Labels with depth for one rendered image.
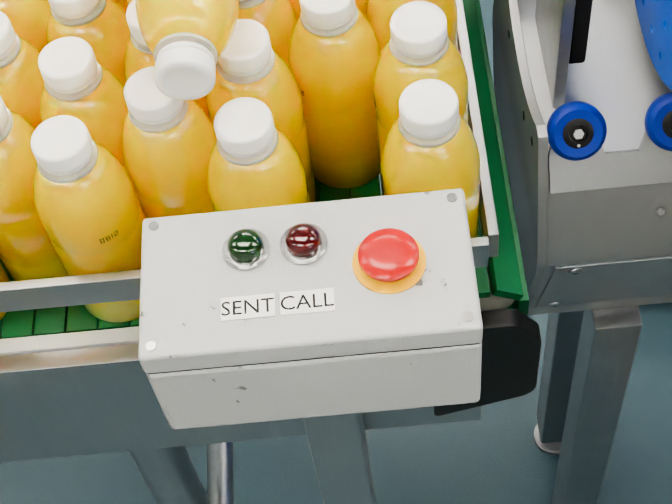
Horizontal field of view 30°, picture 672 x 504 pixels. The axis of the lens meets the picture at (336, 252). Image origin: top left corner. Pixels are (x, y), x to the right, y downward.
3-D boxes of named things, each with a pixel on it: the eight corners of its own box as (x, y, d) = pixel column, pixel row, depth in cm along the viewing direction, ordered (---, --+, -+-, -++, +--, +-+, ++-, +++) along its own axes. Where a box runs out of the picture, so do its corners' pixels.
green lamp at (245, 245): (265, 264, 75) (262, 253, 74) (228, 267, 75) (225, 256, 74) (264, 233, 76) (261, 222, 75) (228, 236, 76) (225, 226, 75)
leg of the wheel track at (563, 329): (576, 453, 184) (623, 212, 131) (536, 457, 184) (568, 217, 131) (569, 417, 187) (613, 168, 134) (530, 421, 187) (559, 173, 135)
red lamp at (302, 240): (323, 258, 75) (321, 247, 74) (286, 261, 75) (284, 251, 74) (321, 228, 76) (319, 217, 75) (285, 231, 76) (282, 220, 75)
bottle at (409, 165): (419, 208, 101) (413, 61, 86) (494, 246, 98) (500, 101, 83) (372, 271, 98) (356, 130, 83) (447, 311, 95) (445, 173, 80)
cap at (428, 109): (419, 86, 85) (419, 69, 83) (469, 109, 83) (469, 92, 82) (388, 125, 83) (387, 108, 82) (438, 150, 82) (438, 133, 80)
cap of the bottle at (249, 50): (230, 29, 89) (227, 12, 87) (281, 42, 88) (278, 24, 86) (207, 69, 87) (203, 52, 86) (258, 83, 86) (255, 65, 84)
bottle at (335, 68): (356, 112, 106) (339, -41, 92) (405, 163, 103) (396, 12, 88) (289, 153, 105) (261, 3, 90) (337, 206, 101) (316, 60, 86)
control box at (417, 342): (481, 404, 80) (483, 325, 71) (170, 432, 81) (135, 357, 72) (463, 271, 85) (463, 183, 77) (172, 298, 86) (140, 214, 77)
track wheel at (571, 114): (607, 102, 94) (602, 96, 96) (547, 108, 94) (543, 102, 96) (609, 160, 95) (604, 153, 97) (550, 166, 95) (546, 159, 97)
